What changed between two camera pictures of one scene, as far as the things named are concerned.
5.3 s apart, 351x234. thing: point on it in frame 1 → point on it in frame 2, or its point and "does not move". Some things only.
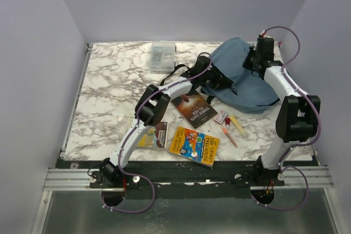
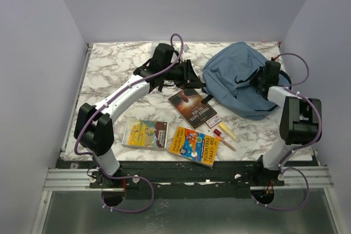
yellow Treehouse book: [198, 147] does not move
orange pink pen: [229, 136] → [221, 139]
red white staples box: [221, 117] → [213, 121]
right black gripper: [245, 64] → [252, 81]
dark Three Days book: [196, 108] does not move
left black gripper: [219, 80] → [189, 79]
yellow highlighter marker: [237, 125] → [232, 135]
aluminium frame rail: [297, 178] does not move
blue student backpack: [253, 95] does not move
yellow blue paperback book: [155, 137] does not move
